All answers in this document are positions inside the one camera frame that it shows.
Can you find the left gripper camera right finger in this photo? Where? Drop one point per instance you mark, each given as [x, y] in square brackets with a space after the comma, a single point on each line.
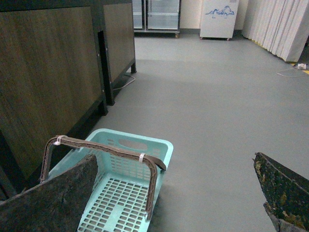
[286, 194]

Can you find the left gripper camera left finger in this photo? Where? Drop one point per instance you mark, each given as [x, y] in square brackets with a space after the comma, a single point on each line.
[56, 205]

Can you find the wooden display cabinet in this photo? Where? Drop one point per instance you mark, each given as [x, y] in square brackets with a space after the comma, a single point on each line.
[60, 60]

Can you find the glass door refrigerator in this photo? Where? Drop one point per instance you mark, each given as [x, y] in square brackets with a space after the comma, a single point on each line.
[157, 16]

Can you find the light blue plastic basket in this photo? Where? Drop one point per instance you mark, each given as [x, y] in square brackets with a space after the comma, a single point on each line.
[119, 195]

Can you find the brown basket handle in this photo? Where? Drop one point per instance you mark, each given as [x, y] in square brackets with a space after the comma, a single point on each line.
[151, 162]

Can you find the white folding partition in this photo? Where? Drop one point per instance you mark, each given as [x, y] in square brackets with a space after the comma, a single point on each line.
[279, 26]

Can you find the white chest freezer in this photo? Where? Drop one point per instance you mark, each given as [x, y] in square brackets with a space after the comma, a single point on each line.
[218, 18]

